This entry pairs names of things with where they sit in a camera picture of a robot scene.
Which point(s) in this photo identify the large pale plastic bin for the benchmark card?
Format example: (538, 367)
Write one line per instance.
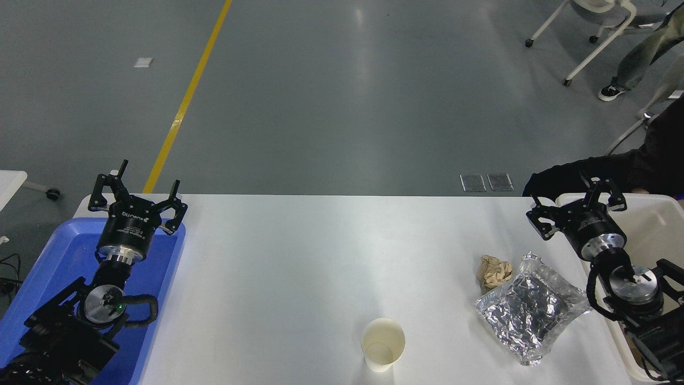
(654, 224)

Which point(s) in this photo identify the white wheeled chair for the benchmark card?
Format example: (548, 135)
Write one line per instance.
(598, 37)

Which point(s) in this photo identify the blue plastic tray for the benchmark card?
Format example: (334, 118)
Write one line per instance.
(64, 256)

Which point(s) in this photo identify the white wheeled cart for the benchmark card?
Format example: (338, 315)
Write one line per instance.
(9, 184)

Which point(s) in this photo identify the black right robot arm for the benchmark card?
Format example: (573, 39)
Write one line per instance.
(636, 291)

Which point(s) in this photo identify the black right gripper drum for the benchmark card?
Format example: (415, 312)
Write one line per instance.
(590, 224)

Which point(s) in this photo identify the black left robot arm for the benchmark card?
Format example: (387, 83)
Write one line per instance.
(59, 331)

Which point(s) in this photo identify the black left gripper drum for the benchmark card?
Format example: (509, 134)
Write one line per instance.
(128, 224)

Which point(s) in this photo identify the seated person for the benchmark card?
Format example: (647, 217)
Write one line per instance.
(638, 59)

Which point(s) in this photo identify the white paper cup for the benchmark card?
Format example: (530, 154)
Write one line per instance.
(382, 345)

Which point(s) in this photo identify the crumpled tan paper ball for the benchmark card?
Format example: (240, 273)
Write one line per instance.
(494, 271)

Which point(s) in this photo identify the white chair frame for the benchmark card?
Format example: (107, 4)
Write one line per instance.
(665, 88)

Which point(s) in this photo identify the crumpled silver foil tray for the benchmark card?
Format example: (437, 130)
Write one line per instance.
(531, 313)

